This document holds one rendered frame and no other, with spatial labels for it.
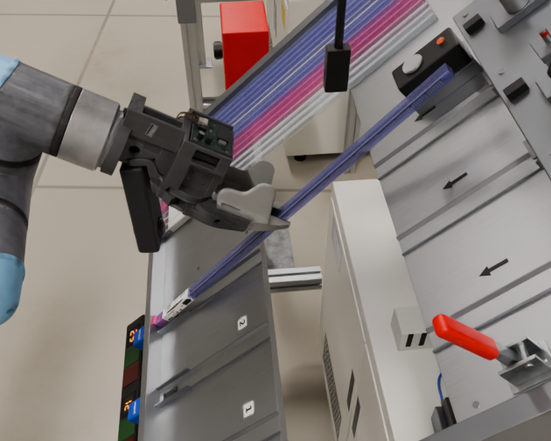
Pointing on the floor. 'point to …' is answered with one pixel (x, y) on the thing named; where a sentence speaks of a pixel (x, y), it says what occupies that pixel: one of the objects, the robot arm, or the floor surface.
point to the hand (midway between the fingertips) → (275, 220)
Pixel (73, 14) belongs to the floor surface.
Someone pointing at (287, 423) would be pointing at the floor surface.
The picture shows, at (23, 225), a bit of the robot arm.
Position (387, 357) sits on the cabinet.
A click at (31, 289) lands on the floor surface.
